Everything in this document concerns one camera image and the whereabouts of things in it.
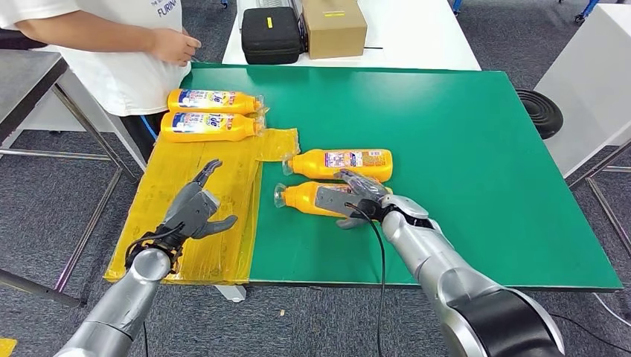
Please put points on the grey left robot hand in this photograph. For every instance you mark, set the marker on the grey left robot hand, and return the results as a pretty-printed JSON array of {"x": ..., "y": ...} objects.
[{"x": 194, "y": 212}]

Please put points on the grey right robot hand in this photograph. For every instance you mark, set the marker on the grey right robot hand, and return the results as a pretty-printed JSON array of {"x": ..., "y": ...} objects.
[{"x": 377, "y": 194}]

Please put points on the person's right hand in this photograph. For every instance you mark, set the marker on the person's right hand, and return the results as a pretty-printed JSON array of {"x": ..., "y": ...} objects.
[{"x": 172, "y": 47}]

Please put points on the orange detergent bottle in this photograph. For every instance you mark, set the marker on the orange detergent bottle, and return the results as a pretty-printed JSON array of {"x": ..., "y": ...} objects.
[
  {"x": 212, "y": 107},
  {"x": 212, "y": 134},
  {"x": 315, "y": 170},
  {"x": 300, "y": 199}
]

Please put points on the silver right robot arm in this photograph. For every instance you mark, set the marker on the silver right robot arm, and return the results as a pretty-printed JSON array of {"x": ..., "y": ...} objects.
[{"x": 443, "y": 266}]

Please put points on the person's right forearm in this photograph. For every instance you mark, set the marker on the person's right forearm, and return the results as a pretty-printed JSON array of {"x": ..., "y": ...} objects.
[{"x": 84, "y": 34}]

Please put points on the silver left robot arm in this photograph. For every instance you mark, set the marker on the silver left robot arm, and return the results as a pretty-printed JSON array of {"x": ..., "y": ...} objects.
[{"x": 123, "y": 300}]

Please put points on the yellow plastic film sheet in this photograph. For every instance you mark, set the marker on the yellow plastic film sheet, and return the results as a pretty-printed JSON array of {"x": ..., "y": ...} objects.
[{"x": 231, "y": 167}]

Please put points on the person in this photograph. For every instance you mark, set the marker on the person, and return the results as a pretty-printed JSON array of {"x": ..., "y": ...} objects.
[{"x": 113, "y": 79}]

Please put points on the black zip case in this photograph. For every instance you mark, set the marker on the black zip case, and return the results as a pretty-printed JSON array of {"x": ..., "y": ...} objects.
[{"x": 271, "y": 37}]

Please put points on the silver grey device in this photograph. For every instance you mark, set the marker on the silver grey device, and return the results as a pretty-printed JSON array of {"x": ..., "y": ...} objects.
[{"x": 266, "y": 3}]

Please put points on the green topped table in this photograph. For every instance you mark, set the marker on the green topped table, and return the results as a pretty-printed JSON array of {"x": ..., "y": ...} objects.
[{"x": 493, "y": 148}]

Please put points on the grey metal leg table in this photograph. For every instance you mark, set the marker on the grey metal leg table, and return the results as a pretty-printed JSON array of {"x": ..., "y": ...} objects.
[{"x": 24, "y": 79}]

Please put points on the brown cardboard box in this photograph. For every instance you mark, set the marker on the brown cardboard box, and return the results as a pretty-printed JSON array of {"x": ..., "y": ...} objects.
[{"x": 335, "y": 32}]

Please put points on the black round stool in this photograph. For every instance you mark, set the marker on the black round stool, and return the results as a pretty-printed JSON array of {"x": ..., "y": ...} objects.
[{"x": 541, "y": 114}]

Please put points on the blue wheeled cart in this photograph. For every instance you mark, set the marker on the blue wheeled cart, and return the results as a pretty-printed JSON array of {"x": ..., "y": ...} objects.
[{"x": 587, "y": 10}]

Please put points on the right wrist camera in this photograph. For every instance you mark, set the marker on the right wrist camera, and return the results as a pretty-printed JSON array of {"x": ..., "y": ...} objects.
[{"x": 335, "y": 199}]

